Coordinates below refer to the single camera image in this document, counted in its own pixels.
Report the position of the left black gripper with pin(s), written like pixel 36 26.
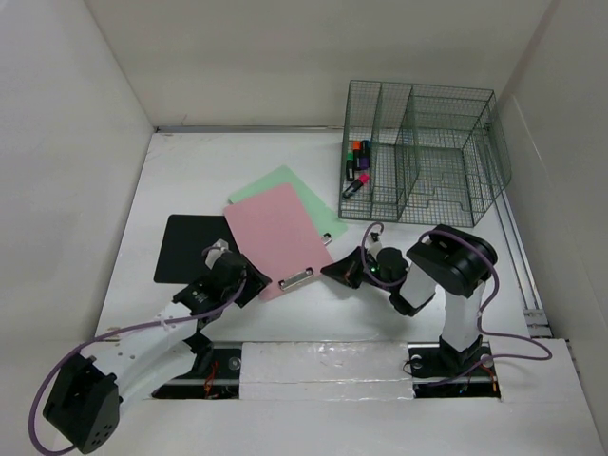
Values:
pixel 254 282

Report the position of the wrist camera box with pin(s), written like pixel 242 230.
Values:
pixel 373 244
pixel 212 253

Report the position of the black mat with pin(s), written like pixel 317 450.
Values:
pixel 185 236

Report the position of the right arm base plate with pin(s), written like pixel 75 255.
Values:
pixel 433 379

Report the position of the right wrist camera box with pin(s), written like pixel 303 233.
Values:
pixel 373 244

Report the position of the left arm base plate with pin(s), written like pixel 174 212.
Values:
pixel 220 380

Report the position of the orange highlighter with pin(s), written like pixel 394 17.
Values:
pixel 356 148

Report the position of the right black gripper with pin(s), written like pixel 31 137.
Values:
pixel 346 268

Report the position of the green highlighter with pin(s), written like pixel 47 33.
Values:
pixel 350 167

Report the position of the blue highlighter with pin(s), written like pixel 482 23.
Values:
pixel 366 147

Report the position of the pink clipboard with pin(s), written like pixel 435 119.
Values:
pixel 274 231

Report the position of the purple highlighter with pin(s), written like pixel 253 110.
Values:
pixel 364 163

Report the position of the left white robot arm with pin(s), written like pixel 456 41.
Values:
pixel 95 383

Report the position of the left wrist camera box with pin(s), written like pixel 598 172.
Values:
pixel 212 253

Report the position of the green clipboard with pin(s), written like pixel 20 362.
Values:
pixel 324 218

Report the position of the green wire mesh organizer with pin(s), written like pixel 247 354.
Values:
pixel 439 154

